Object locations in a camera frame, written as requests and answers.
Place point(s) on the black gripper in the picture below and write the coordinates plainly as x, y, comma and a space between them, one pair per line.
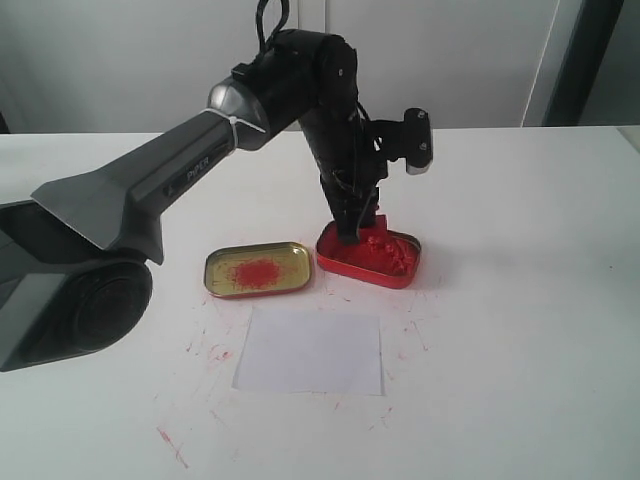
349, 172

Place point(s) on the red plastic stamp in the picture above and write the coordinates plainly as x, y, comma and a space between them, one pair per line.
376, 234

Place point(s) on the red ink tin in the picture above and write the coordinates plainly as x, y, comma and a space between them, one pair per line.
392, 265

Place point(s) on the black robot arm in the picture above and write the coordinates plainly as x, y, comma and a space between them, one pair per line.
75, 256

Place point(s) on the gold tin lid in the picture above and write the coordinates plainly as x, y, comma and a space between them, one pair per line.
258, 270

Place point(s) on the white paper sheet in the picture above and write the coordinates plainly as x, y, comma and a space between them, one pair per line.
311, 351

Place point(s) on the white cabinet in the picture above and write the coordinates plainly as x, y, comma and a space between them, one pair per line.
145, 66

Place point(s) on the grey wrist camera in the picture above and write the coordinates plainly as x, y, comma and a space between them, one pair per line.
410, 139

